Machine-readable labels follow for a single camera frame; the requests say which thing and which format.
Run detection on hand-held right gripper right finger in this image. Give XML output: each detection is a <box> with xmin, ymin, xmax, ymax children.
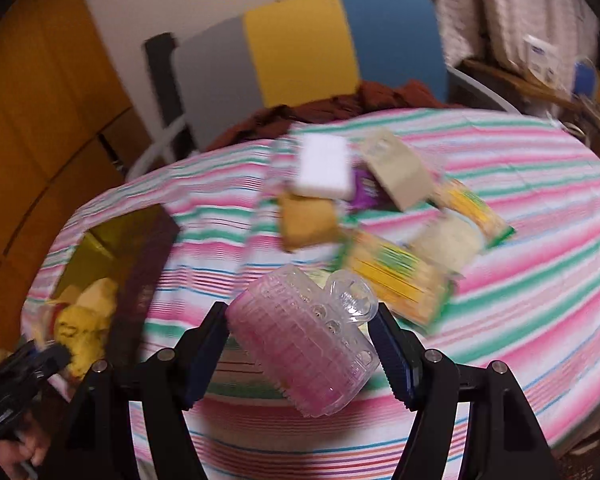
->
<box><xmin>367</xmin><ymin>307</ymin><xmax>561</xmax><ymax>480</ymax></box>

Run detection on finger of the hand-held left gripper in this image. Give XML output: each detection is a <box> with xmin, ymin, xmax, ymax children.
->
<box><xmin>15</xmin><ymin>341</ymin><xmax>73</xmax><ymax>377</ymax></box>

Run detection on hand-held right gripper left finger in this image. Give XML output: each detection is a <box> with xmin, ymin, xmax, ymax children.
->
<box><xmin>40</xmin><ymin>302</ymin><xmax>231</xmax><ymax>480</ymax></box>

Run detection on yellow green packet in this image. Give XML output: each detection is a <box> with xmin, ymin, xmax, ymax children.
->
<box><xmin>437</xmin><ymin>180</ymin><xmax>516</xmax><ymax>251</ymax></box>
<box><xmin>337</xmin><ymin>232</ymin><xmax>461</xmax><ymax>336</ymax></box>

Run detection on brown cardboard box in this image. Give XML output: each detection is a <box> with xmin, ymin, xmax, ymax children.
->
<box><xmin>52</xmin><ymin>205</ymin><xmax>181</xmax><ymax>361</ymax></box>

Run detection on purple packet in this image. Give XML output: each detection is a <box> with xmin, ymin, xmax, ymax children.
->
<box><xmin>347</xmin><ymin>167</ymin><xmax>386</xmax><ymax>211</ymax></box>

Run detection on white sponge block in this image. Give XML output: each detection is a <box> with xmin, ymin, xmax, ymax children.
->
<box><xmin>292</xmin><ymin>132</ymin><xmax>356</xmax><ymax>203</ymax></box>

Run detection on person's left hand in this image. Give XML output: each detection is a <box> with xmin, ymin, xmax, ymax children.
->
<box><xmin>0</xmin><ymin>410</ymin><xmax>53</xmax><ymax>480</ymax></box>

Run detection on yellow plush toy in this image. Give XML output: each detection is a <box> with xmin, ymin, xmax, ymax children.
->
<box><xmin>45</xmin><ymin>277</ymin><xmax>121</xmax><ymax>381</ymax></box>

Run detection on white fluffy pad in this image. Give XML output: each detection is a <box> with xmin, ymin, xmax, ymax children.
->
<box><xmin>410</xmin><ymin>215</ymin><xmax>483</xmax><ymax>271</ymax></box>

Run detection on yellow-brown sponge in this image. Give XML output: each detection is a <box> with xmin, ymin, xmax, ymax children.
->
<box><xmin>277</xmin><ymin>192</ymin><xmax>343</xmax><ymax>253</ymax></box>

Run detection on beige card package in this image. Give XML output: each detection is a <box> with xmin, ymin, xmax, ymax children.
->
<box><xmin>357</xmin><ymin>127</ymin><xmax>436</xmax><ymax>211</ymax></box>

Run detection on striped tablecloth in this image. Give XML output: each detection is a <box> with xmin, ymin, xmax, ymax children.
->
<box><xmin>20</xmin><ymin>107</ymin><xmax>600</xmax><ymax>480</ymax></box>

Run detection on orange wooden cabinet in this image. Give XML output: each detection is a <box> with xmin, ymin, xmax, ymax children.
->
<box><xmin>0</xmin><ymin>0</ymin><xmax>151</xmax><ymax>321</ymax></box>

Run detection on dark red cloth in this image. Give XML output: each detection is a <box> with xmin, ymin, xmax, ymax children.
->
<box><xmin>205</xmin><ymin>80</ymin><xmax>461</xmax><ymax>153</ymax></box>

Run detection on wooden desk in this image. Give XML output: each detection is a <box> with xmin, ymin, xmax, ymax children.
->
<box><xmin>460</xmin><ymin>57</ymin><xmax>600</xmax><ymax>126</ymax></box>

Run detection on grey yellow blue chair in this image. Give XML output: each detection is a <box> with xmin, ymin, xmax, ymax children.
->
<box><xmin>125</xmin><ymin>0</ymin><xmax>523</xmax><ymax>181</ymax></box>

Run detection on white carton box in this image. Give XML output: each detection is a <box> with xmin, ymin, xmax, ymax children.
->
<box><xmin>522</xmin><ymin>35</ymin><xmax>561</xmax><ymax>83</ymax></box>

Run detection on patterned curtain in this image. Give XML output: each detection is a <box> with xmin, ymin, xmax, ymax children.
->
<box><xmin>275</xmin><ymin>0</ymin><xmax>600</xmax><ymax>76</ymax></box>

